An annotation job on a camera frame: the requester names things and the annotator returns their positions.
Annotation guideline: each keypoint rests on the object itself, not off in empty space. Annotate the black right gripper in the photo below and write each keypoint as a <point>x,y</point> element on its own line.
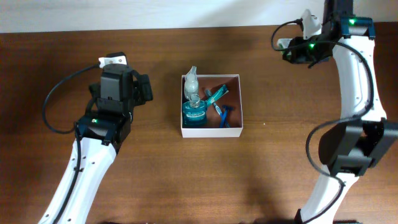
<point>297,58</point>

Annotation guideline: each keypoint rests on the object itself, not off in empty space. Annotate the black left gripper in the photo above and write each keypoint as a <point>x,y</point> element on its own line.
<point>140,90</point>

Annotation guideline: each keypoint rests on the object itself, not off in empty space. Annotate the green Listerine mouthwash bottle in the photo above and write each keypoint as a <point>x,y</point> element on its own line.
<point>194,111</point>

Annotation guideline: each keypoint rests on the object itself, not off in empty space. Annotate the blue white toothbrush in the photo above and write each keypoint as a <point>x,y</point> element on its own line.
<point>217,108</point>

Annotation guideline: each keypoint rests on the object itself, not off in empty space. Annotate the green red toothpaste tube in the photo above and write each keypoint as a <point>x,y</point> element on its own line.
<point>217,95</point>

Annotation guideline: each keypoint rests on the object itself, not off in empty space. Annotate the blue disposable razor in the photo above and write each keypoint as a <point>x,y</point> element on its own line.
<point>224,123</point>

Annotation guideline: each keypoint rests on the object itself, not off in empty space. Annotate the green white soap packet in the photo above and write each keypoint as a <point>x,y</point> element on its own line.
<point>282,44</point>

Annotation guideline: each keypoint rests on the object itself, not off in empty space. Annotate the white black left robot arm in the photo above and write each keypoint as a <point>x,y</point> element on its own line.
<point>99,134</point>

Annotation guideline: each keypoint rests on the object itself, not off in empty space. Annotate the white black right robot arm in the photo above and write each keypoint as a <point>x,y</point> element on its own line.
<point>362,135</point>

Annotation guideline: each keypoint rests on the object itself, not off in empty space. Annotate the pink open cardboard box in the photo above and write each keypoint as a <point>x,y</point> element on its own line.
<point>232,99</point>

